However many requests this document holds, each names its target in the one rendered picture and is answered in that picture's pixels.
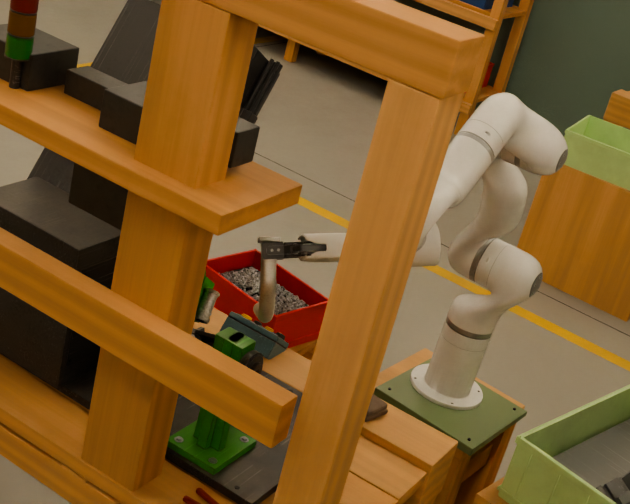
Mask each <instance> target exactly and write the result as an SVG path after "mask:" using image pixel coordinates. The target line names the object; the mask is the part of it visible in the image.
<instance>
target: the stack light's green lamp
mask: <svg viewBox="0 0 630 504"><path fill-rule="evenodd" d="M33 43H34V38H32V39H20V38H16V37H12V36H10V35H9V34H8V33H7V35H6V44H5V52H4V53H5V54H4V56H5V57H6V58H7V59H10V60H13V61H17V62H29V60H28V59H29V58H30V54H31V53H32V51H33Z"/></svg>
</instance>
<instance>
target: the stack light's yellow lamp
mask: <svg viewBox="0 0 630 504"><path fill-rule="evenodd" d="M36 20H37V14H36V15H33V16H27V15H21V14H17V13H14V12H12V11H11V10H9V18H8V27H7V33H8V34H9V35H10V36H12V37H16V38H20V39H32V38H34V35H35V28H36Z"/></svg>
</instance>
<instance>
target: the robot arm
mask: <svg viewBox="0 0 630 504"><path fill-rule="evenodd" d="M567 155H568V146H567V143H566V141H565V138H564V137H563V135H562V134H561V132H560V131H559V130H558V129H557V128H556V127H555V126H554V125H553V124H551V123H550V122H549V121H547V120H546V119H544V118H543V117H542V116H540V115H538V114H537V113H535V112H534V111H533V110H531V109H530V108H528V107H527V106H526V105H525V104H524V103H523V102H522V101H521V100H520V99H519V98H517V97H516V96H515V95H513V94H511V93H506V92H502V93H497V94H494V95H491V96H489V97H488V98H486V99H485V100H484V101H483V102H482V103H481V104H480V105H479V106H478V108H477V109H476V110H475V111H474V113H473V114H472V115H471V116H470V118H469V119H468V120H467V121H466V123H465V124H464V125H463V127H462V128H461V129H460V131H459V132H458V133H457V134H456V136H455V137H454V138H453V140H452V141H451V142H450V144H449V145H448V149H447V152H446V155H445V159H444V162H443V165H442V168H441V172H440V175H439V178H438V181H437V185H436V188H435V191H434V195H433V198H432V201H431V204H430V208H429V211H428V214H427V218H426V221H425V224H424V227H423V231H422V234H421V237H420V241H419V244H418V247H417V250H416V254H415V257H414V260H413V263H412V267H421V266H436V265H437V264H438V263H439V260H440V255H441V238H440V232H439V228H438V226H437V224H436V222H437V221H438V219H439V218H440V217H441V216H442V215H443V213H444V212H445V211H446V210H447V209H450V208H454V207H456V206H457V205H459V204H460V203H461V202H462V201H463V200H464V198H465V197H466V196H467V195H468V193H469V192H470V191H471V190H472V188H473V187H474V186H475V184H476V183H477V182H478V180H479V179H480V178H482V181H483V192H482V198H481V204H480V208H479V211H478V213H477V215H476V217H475V219H474V220H473V221H472V222H471V223H470V224H469V225H468V226H467V227H465V228H464V229H463V230H462V231H461V232H460V233H459V234H458V235H457V236H456V238H455V239H454V240H453V242H451V245H450V247H449V250H448V261H449V264H450V266H451V267H452V268H453V269H454V270H455V271H456V272H457V273H458V274H460V275H462V276H464V277H466V278H467V279H469V280H471V281H473V282H475V283H477V284H479V285H481V286H483V287H485V288H487V289H489V290H490V291H491V294H489V295H480V294H461V295H458V296H457V297H456V298H455V299H454V300H453V302H452V304H451V306H450V309H449V311H448V314H447V317H446V319H445V322H444V325H443V327H442V330H441V333H440V336H439V339H438V341H437V344H436V347H435V350H434V352H433V355H432V358H431V361H430V363H429V364H422V365H419V366H417V367H415V368H414V369H413V370H412V372H411V375H410V380H411V383H412V385H413V387H414V388H415V390H416V391H417V392H418V393H419V394H421V395H422V396H423V397H425V398H426V399H428V400H429V401H431V402H433V403H435V404H438V405H440V406H443V407H446V408H450V409H455V410H470V409H473V408H476V407H477V406H479V405H480V403H481V401H482V398H483V393H482V390H481V388H480V387H479V385H478V384H477V383H476V382H475V381H474V380H475V378H476V375H477V373H478V370H479V368H480V365H481V362H482V360H483V357H484V355H485V352H486V349H487V347H488V344H489V341H490V339H491V336H492V334H493V331H494V329H495V326H496V324H497V322H498V320H499V318H500V317H501V315H502V314H503V313H504V312H506V311H507V310H508V309H510V308H512V307H514V306H516V305H518V304H520V303H522V302H524V301H525V300H527V299H528V298H530V297H531V296H532V295H534V294H535V293H536V292H537V290H538V289H539V288H540V286H541V282H542V280H543V272H542V267H541V265H540V263H539V262H538V260H537V259H536V258H534V257H533V256H532V255H530V254H528V253H527V252H525V251H523V250H521V249H519V248H517V247H515V246H513V245H511V244H509V243H507V242H505V241H503V240H501V239H499V238H497V237H501V236H504V235H506V234H508V233H510V232H511V231H512V230H514V229H515V228H516V227H517V225H518V224H519V223H520V221H521V219H522V216H523V213H524V210H525V205H526V200H527V194H528V187H527V183H526V180H525V178H524V176H523V174H522V173H521V171H520V170H519V168H521V169H524V170H526V171H528V172H531V173H534V174H538V175H551V174H553V173H555V172H557V171H558V170H559V169H560V168H562V167H563V165H564V163H565V161H566V160H567ZM518 167H519V168H518ZM345 237H346V233H314V234H301V235H300V236H299V237H298V240H301V242H284V243H283V241H281V242H263V243H262V258H263V259H264V260H266V259H277V260H283V259H286V258H299V260H300V261H305V262H339V259H340V255H341V251H342V248H343V244H344V240H345Z"/></svg>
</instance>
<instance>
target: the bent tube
mask: <svg viewBox="0 0 630 504"><path fill-rule="evenodd" d="M280 241H281V237H259V238H258V241H257V242H258V243H260V244H261V269H260V299H259V302H258V303H256V304H255V305H254V307H253V312H254V314H255V315H256V317H257V318H258V320H259V321H260V322H262V323H268V322H270V321H271V320H272V318H273V315H274V309H275V297H276V266H277V259H266V260H264V259H263V258H262V243H263V242H280Z"/></svg>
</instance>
